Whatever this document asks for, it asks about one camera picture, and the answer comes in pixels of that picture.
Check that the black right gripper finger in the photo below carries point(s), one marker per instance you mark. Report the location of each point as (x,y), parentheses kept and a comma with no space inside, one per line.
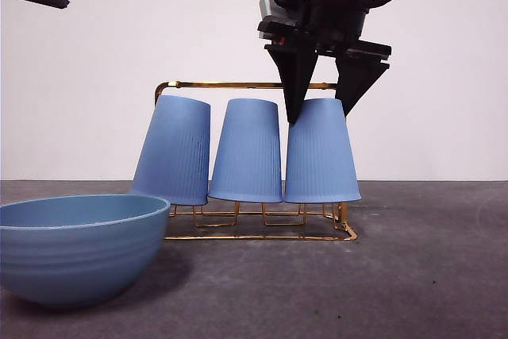
(355,81)
(295,77)

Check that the blue ribbed cup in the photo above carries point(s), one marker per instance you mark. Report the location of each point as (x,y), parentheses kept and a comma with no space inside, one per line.
(246,156)
(174,156)
(321,164)

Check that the blue ribbed bowl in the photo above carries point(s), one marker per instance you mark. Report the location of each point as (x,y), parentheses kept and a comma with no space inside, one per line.
(79,259)

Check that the pale grey camera box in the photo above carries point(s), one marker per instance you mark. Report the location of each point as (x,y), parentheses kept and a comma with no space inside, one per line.
(274,7)

